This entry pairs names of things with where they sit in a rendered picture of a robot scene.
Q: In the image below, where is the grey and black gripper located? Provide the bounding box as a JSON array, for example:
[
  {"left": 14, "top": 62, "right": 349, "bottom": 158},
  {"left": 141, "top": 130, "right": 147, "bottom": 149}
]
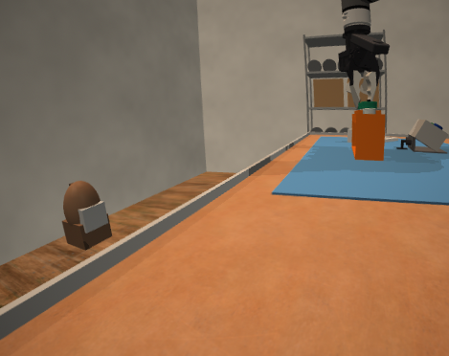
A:
[{"left": 339, "top": 24, "right": 380, "bottom": 109}]

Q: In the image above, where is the grey table edge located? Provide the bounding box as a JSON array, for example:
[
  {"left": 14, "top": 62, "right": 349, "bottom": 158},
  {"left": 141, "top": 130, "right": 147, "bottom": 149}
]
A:
[{"left": 0, "top": 132, "right": 348, "bottom": 340}]

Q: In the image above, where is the blue bench mat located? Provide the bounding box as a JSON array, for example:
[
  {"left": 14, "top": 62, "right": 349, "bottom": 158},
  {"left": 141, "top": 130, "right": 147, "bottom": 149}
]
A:
[{"left": 272, "top": 137, "right": 449, "bottom": 206}]

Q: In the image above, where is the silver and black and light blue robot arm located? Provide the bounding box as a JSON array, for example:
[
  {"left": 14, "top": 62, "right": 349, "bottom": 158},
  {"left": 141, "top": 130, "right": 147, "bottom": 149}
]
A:
[{"left": 341, "top": 0, "right": 390, "bottom": 55}]

